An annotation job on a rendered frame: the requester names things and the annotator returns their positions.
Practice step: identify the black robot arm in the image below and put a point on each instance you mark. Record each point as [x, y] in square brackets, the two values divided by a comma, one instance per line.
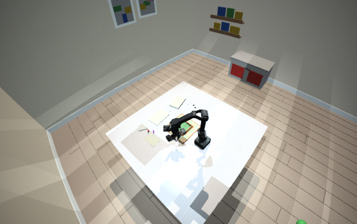
[175, 123]

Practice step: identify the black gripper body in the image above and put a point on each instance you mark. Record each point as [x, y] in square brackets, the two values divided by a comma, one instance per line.
[170, 138]

